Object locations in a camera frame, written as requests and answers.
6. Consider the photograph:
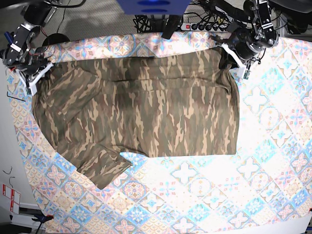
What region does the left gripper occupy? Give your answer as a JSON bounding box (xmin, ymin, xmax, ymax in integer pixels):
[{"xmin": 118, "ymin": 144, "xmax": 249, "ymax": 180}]
[{"xmin": 216, "ymin": 30, "xmax": 266, "ymax": 70}]

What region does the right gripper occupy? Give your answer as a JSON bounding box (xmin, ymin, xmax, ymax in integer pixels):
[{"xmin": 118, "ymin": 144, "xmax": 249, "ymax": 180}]
[{"xmin": 13, "ymin": 52, "xmax": 53, "ymax": 85}]

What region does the camouflage T-shirt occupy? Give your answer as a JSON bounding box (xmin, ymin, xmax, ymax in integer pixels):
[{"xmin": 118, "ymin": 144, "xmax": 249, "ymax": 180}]
[{"xmin": 32, "ymin": 46, "xmax": 239, "ymax": 189}]

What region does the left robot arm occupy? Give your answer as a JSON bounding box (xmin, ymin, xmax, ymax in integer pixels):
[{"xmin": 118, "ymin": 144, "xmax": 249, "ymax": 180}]
[{"xmin": 217, "ymin": 0, "xmax": 279, "ymax": 70}]

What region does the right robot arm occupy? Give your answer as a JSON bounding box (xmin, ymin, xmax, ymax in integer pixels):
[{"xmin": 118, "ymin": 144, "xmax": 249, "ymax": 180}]
[{"xmin": 0, "ymin": 0, "xmax": 57, "ymax": 87}]

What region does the white power strip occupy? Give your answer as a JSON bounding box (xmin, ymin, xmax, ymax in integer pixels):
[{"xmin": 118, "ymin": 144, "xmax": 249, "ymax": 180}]
[{"xmin": 180, "ymin": 22, "xmax": 227, "ymax": 32}]

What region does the red white label sticker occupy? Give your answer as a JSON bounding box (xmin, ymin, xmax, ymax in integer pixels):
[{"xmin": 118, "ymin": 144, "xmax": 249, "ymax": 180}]
[{"xmin": 0, "ymin": 184, "xmax": 21, "ymax": 214}]

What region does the black clamp bottom left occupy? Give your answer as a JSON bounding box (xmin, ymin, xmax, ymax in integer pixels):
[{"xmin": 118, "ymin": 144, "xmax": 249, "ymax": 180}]
[{"xmin": 32, "ymin": 214, "xmax": 54, "ymax": 224}]

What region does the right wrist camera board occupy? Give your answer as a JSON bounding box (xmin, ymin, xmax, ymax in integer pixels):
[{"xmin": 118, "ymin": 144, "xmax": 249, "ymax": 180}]
[{"xmin": 27, "ymin": 82, "xmax": 37, "ymax": 96}]

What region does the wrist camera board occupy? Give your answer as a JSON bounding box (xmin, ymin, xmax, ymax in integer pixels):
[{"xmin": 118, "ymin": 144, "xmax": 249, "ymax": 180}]
[
  {"xmin": 27, "ymin": 82, "xmax": 37, "ymax": 96},
  {"xmin": 237, "ymin": 67, "xmax": 250, "ymax": 79}
]

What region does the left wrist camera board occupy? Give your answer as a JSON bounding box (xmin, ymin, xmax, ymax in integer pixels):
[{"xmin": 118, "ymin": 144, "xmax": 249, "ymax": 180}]
[{"xmin": 237, "ymin": 67, "xmax": 250, "ymax": 79}]

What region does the blue handled clamp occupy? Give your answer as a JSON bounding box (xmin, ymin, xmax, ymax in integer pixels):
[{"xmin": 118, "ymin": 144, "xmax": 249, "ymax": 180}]
[{"xmin": 4, "ymin": 32, "xmax": 14, "ymax": 49}]

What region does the black post under mount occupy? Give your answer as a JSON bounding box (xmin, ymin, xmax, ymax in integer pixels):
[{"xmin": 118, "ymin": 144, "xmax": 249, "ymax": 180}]
[{"xmin": 161, "ymin": 15, "xmax": 182, "ymax": 39}]

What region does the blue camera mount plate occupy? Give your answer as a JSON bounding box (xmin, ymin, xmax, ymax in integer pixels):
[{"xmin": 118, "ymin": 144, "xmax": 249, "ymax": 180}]
[{"xmin": 117, "ymin": 0, "xmax": 191, "ymax": 15}]

